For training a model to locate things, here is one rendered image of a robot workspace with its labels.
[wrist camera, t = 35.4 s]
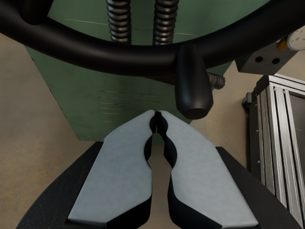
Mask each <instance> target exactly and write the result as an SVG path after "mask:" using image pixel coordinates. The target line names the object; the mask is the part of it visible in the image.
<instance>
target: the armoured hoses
mask: <svg viewBox="0 0 305 229"><path fill-rule="evenodd" d="M106 2H107V9H108V14H107V15H108V16H109V19H108V21H109V27H110V33H111V36H110V38H111V41H112V42H116V43H122V44H129V45H131V43H132V40H131V38H132V35H131V32H132V30H131V18H130V17H131V12H130V10H131V5H130V3H131V0H106ZM155 2H156V3H155V4H154V8H155V10H154V15H155V16H154V17H153V20H154V23H153V27H154V28H153V39H152V42H153V43H152V45H166V44H172V43H173V38H174V37H173V34H174V28H175V22H176V16H177V10H178V3H179V0H155ZM207 74H208V77H209V80H210V83H211V86H212V88H213V89H217V90H220V89H221V88H223V87H224V86H225V82H226V81H225V78H224V77H223V76H220V75H216V74H214V73H210V72H207ZM143 78H147V79H151V80H155V81H159V82H162V83H166V84H171V85H175V75H172V76H161V77H143Z"/></svg>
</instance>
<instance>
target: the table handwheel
mask: <svg viewBox="0 0 305 229"><path fill-rule="evenodd" d="M53 1H54V0H0V33H2V34H4V35H5V36H7V37H9V38H11V39H13V40H15V41H17V42H19V43H21V44H23V45H25V46H27V47H30V48H32V49H34V50H36V51H38V52H40V53H43V54H45V55H48V56H50V57H53V58H55V59H58V60H60V61H63V62H66V63H69V64H72V65H76V66H79V67H82V68H86V69H89V70H94V71H98V72H103V73H108V74H114V75H124V76H135V77H161V76H172V75H175V73H176V64H177V51H178V49H179V48H180V47H181V46H182V45H184V44H188V43H192V44H195V45H196V46H197V47H198V49H199V53H200V55H201V57H202V60H203V62H204V65H205V68H206V69H209V68H213V67H216V66H219V65H223V64H226V63H228V62H231V61H234V60H237V59H239V58H242V57H244V56H247V55H249V54H251V53H254V52H256V51H258V50H260V49H262V48H265V47H267V46H269V45H271V44H273V43H275V42H277V41H278V40H280V39H282V38H284V37H286V36H288V35H289V34H291V33H293V32H295V31H296V30H298V29H300V28H302V27H303V26H305V0H270V1H269V2H267V3H266V4H264V5H263V6H261V7H260V8H258V9H257V10H255V11H253V12H252V13H250V14H248V15H247V16H245V17H243V18H241V19H240V20H238V21H236V22H234V23H232V24H230V25H228V26H226V27H224V28H222V29H219V30H217V31H215V32H212V33H209V34H207V35H204V36H201V37H198V38H195V39H191V40H187V41H183V42H178V43H172V44H166V45H129V44H122V43H116V42H112V41H107V40H103V39H99V38H96V37H93V36H90V35H87V34H84V33H82V32H79V31H77V30H74V29H72V28H69V27H67V26H65V25H63V24H61V23H59V22H57V21H55V20H54V19H52V18H49V17H48V16H47V15H48V13H49V10H50V8H51V5H52V3H53Z"/></svg>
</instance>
